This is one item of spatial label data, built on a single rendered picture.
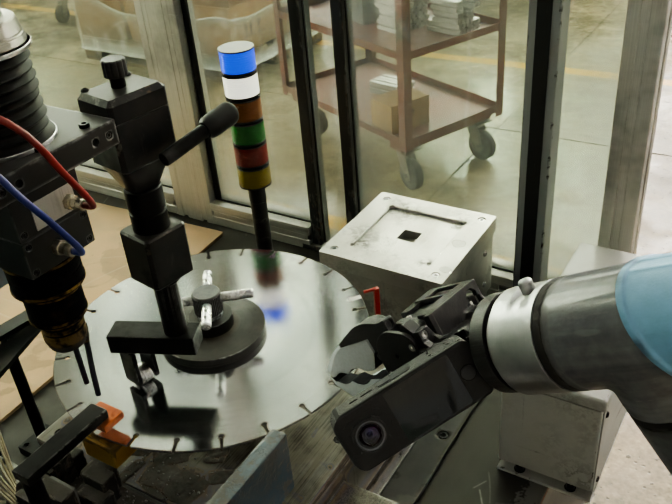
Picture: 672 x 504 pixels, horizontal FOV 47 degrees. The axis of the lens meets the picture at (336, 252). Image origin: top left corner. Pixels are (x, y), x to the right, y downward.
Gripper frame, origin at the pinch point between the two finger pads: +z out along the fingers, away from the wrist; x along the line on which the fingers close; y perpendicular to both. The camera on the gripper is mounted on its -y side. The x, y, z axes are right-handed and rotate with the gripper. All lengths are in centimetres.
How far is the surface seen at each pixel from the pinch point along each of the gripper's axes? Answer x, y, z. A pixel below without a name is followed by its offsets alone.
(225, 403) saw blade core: 1.5, -5.8, 9.8
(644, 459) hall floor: -81, 101, 57
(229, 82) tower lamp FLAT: 31.0, 22.0, 23.5
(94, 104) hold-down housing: 28.9, -8.9, -2.9
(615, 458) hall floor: -78, 97, 62
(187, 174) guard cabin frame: 26, 35, 66
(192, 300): 10.9, -0.9, 15.2
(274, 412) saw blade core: -1.0, -3.8, 6.0
